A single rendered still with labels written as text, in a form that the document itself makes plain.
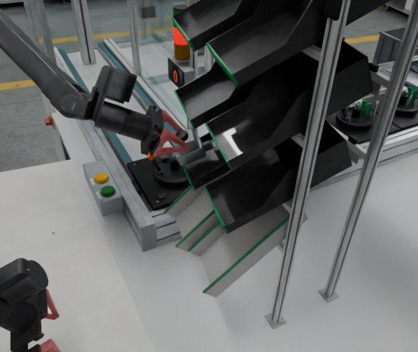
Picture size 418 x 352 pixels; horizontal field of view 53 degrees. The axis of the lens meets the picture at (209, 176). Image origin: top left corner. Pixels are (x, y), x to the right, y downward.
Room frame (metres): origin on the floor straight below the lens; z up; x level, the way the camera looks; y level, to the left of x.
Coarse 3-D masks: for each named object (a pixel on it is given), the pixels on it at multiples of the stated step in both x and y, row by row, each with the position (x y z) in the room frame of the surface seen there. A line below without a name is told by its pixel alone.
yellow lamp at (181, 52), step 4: (176, 44) 1.25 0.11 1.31; (188, 44) 1.26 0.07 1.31; (176, 48) 1.25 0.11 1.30; (180, 48) 1.25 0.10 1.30; (184, 48) 1.25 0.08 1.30; (188, 48) 1.26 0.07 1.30; (176, 52) 1.25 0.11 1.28; (180, 52) 1.25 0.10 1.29; (184, 52) 1.25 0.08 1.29; (188, 52) 1.26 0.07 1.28; (176, 56) 1.25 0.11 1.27; (180, 56) 1.25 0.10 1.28; (184, 56) 1.25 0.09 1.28; (188, 56) 1.26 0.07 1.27; (180, 60) 1.25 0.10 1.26; (184, 60) 1.25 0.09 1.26
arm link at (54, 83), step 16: (0, 16) 0.88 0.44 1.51; (0, 32) 0.86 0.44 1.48; (16, 32) 0.86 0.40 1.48; (16, 48) 0.84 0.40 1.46; (32, 48) 0.83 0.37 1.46; (32, 64) 0.81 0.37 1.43; (48, 64) 0.81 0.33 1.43; (48, 80) 0.78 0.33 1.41; (64, 80) 0.78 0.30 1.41; (48, 96) 0.77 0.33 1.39; (80, 96) 0.76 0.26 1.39; (64, 112) 0.74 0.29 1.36
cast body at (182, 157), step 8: (184, 136) 0.77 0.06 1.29; (192, 136) 0.78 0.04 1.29; (176, 144) 0.77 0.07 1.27; (192, 144) 0.77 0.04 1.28; (200, 144) 0.79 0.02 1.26; (208, 144) 0.79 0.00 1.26; (176, 152) 0.78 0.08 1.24; (184, 152) 0.77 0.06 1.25; (192, 152) 0.77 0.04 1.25; (200, 152) 0.77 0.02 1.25; (184, 160) 0.77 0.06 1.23; (192, 160) 0.77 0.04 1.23
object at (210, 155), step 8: (208, 136) 0.86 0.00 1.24; (208, 152) 0.82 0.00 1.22; (200, 160) 0.80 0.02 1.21; (208, 160) 0.79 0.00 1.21; (216, 160) 0.78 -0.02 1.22; (224, 160) 0.77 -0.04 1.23; (184, 168) 0.77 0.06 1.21; (192, 168) 0.78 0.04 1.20; (200, 168) 0.77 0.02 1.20; (208, 168) 0.76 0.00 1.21; (216, 168) 0.73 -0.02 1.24; (224, 168) 0.74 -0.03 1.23; (192, 176) 0.76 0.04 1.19; (200, 176) 0.75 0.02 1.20; (208, 176) 0.73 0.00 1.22; (216, 176) 0.73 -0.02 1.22; (192, 184) 0.71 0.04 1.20; (200, 184) 0.72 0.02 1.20
